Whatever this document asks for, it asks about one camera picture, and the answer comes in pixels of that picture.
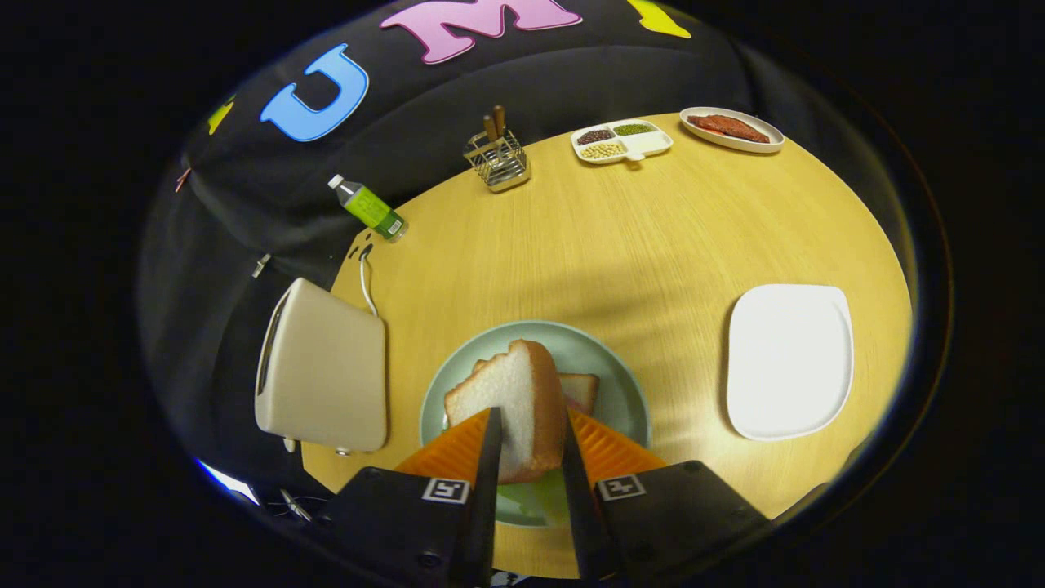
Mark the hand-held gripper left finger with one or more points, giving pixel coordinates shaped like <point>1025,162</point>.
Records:
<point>482,506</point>

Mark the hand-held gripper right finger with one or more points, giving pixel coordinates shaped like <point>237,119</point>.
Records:
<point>584,514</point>

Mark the white bread slice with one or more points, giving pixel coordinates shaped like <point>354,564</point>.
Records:
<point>510,400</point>

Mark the toast slice under ham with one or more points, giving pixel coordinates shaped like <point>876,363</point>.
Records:
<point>581,390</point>

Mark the pale green round plate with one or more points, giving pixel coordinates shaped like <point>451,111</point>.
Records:
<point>608,367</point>

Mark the white toaster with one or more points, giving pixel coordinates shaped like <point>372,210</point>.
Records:
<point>326,367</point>

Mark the white square plate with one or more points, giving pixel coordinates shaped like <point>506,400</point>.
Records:
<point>788,359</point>

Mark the green label plastic bottle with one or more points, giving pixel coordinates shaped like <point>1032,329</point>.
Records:
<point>371,211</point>

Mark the silver clip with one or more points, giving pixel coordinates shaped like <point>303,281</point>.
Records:
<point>261,265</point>

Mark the pile of yellow beans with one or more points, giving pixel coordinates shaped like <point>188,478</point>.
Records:
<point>601,151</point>

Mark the white divided dish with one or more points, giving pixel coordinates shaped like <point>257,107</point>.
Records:
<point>649,145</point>

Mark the pile of brown beans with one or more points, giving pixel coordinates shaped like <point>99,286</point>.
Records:
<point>594,137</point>

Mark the pile of green beans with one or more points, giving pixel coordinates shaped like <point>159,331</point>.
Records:
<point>633,129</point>

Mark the white oval plate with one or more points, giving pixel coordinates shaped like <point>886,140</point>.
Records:
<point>735,145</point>

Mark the black backdrop cloth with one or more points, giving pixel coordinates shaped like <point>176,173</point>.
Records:
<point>457,98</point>

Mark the red meat slices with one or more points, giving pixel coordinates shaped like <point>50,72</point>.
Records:
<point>727,126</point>

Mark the orange clip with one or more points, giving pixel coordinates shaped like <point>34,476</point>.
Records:
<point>182,180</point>

